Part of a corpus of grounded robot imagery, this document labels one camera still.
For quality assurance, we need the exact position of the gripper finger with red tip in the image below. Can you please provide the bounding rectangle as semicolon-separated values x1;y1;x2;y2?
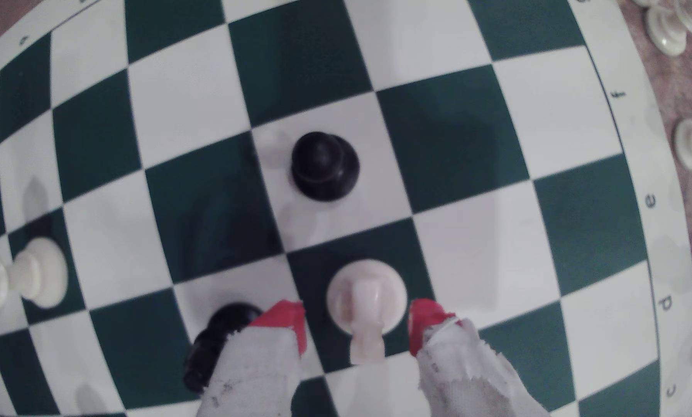
409;299;546;417
197;300;307;417

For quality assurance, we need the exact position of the white chess knight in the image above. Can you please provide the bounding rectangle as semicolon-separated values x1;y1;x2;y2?
327;259;408;366

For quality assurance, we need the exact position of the black chess piece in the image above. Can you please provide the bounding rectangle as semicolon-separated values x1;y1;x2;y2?
184;302;262;395

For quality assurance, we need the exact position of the black chess pawn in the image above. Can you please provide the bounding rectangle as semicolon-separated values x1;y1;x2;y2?
291;131;361;202

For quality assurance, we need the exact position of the large white chess piece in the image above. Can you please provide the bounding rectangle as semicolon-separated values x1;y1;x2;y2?
0;236;69;310

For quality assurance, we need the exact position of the green and white chessboard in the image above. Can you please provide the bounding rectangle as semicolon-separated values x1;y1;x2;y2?
0;0;692;417

